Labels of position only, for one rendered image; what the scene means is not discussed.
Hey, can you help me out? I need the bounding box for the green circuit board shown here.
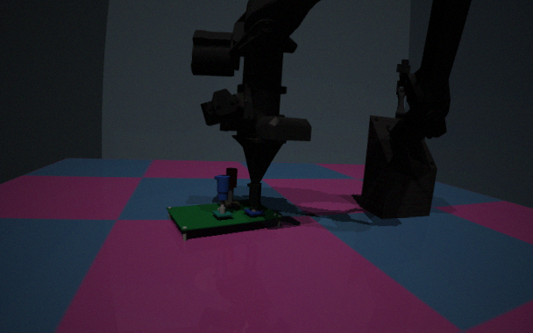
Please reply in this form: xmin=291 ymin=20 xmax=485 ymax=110
xmin=167 ymin=168 xmax=284 ymax=241

